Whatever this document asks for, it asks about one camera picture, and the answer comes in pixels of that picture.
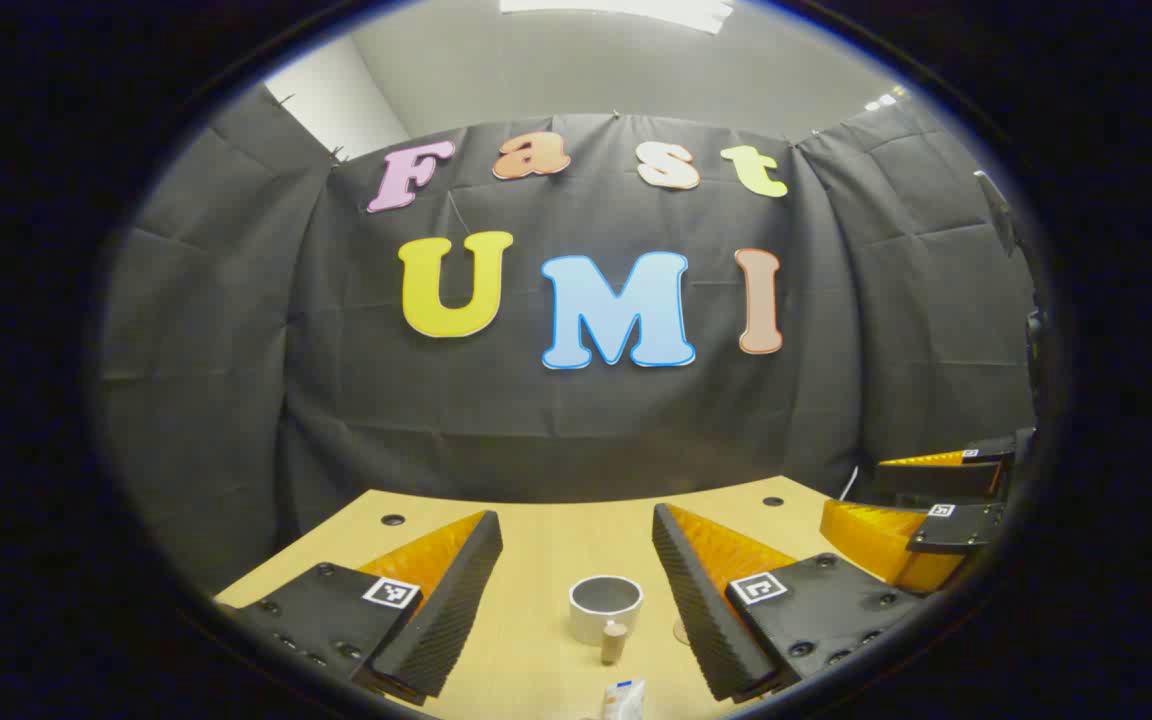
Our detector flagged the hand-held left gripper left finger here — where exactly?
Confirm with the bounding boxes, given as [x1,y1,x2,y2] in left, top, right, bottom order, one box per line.
[216,508,504,707]

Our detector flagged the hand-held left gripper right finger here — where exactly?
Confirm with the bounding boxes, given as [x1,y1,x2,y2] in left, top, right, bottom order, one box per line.
[651,502,923,703]

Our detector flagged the white cup with wooden handle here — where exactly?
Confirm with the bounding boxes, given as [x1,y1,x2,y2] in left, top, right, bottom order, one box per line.
[568,575,645,666]

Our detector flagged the white toothpaste tube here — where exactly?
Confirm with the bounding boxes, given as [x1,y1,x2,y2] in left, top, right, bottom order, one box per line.
[603,678,647,720]

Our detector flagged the wooden desktop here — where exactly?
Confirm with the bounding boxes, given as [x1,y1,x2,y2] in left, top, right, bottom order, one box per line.
[214,475,937,720]

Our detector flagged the black backdrop cloth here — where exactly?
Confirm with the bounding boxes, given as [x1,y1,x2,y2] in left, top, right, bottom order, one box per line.
[96,85,1042,601]

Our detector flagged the white ceiling light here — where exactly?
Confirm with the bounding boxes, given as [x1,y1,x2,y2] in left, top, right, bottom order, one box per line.
[499,0,734,34]

